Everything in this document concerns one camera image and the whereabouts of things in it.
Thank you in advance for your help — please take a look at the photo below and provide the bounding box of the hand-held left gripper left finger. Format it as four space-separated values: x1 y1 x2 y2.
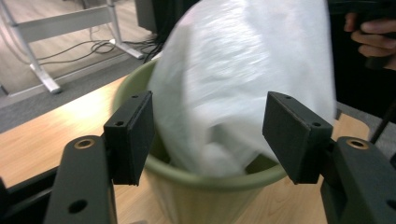
103 91 156 187

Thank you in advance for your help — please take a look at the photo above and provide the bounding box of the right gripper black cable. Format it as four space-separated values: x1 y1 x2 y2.
369 102 396 145

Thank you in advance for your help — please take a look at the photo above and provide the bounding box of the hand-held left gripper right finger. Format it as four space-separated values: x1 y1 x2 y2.
262 91 334 185

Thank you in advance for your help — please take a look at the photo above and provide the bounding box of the white plastic bag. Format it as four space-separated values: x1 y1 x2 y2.
148 0 338 178

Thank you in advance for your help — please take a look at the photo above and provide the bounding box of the green plastic bin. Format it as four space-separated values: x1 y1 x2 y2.
111 59 289 224

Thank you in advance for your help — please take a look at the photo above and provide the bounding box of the bundle of floor cables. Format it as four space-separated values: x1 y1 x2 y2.
34 34 163 66

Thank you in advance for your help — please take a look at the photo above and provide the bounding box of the white metal-frame desk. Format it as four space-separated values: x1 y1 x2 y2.
0 0 144 94

